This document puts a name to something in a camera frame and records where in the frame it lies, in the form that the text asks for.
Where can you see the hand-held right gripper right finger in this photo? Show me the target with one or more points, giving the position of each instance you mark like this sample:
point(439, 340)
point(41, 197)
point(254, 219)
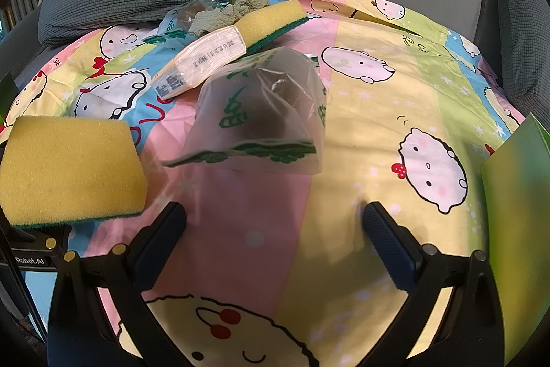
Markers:
point(390, 247)

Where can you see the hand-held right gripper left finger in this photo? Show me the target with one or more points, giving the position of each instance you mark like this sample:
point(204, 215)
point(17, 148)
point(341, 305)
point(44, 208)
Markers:
point(160, 246)

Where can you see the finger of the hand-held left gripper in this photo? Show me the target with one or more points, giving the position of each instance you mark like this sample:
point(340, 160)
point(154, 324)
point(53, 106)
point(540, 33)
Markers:
point(41, 237)

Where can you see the yellow green scouring sponge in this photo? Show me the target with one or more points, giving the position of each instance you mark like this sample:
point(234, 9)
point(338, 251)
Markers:
point(73, 169)
point(270, 21)

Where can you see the plastic bag with dark content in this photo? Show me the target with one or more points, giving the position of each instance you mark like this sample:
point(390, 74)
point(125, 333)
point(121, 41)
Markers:
point(258, 122)

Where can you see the tissue pack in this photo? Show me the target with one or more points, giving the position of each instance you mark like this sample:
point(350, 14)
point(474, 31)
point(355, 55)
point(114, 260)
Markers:
point(202, 61)

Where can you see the clear green printed plastic bag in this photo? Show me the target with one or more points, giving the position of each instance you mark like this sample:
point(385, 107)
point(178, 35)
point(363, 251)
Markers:
point(182, 16)

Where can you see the grey-green fluffy cloth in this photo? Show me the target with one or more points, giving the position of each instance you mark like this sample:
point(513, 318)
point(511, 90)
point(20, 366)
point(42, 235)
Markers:
point(219, 18)

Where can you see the cartoon printed blanket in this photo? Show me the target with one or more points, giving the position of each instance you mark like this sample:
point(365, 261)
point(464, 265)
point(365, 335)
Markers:
point(343, 178)

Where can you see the grey armrest cushion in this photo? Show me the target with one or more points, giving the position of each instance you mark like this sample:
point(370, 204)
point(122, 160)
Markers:
point(524, 49)

